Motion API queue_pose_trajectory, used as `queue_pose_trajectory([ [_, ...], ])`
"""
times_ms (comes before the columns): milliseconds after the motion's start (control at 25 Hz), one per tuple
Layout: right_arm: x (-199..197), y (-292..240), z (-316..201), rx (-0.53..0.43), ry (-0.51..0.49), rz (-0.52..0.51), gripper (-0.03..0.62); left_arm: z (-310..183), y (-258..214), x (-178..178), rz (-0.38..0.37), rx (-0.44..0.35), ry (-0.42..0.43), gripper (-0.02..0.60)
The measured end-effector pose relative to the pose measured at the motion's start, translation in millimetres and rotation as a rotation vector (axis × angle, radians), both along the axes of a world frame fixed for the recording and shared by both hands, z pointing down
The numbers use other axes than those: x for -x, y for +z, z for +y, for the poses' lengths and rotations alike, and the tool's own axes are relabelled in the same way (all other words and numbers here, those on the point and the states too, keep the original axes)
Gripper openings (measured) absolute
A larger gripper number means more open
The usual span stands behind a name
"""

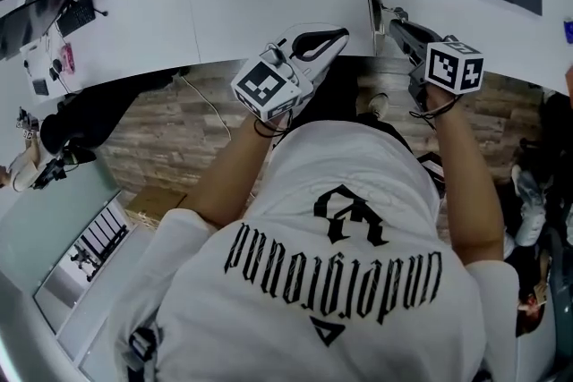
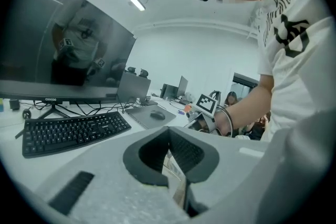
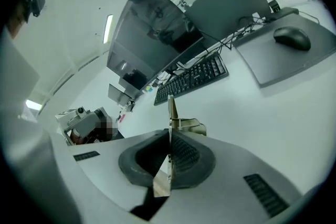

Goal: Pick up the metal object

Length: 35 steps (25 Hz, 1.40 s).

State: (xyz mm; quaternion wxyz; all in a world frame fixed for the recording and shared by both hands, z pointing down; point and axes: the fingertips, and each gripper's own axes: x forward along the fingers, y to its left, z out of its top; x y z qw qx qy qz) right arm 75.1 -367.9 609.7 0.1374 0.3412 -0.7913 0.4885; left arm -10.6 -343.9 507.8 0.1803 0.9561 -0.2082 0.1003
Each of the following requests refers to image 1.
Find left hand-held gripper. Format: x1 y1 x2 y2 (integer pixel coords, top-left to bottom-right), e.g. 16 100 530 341
230 21 350 123

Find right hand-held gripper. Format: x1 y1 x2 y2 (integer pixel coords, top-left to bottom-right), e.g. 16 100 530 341
389 19 485 112

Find person's right forearm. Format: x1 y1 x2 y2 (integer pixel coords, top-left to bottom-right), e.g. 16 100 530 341
424 100 507 265

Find person's left forearm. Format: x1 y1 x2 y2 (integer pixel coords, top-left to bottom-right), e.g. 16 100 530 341
190 114 292 232

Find white shoe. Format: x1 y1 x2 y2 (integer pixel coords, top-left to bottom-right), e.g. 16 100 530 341
366 92 390 120

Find black trousers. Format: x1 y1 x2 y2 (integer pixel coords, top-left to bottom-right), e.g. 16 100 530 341
355 111 415 157

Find black hip box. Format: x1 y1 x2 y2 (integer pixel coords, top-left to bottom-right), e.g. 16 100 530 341
415 151 448 197

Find tan cardboard box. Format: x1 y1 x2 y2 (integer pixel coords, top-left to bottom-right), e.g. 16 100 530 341
126 186 188 229

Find small black keyboard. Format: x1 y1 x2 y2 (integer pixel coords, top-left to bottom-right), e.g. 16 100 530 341
56 0 97 38

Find white printed T-shirt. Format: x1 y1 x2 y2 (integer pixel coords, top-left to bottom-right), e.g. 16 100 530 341
109 120 520 382

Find black wrist cord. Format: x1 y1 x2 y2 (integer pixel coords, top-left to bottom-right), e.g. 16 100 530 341
409 96 463 123
253 114 292 139

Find white floor cable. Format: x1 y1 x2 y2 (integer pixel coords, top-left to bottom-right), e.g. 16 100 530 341
181 73 233 140

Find black strap buckle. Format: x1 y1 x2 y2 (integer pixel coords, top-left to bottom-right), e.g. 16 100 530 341
129 326 158 368

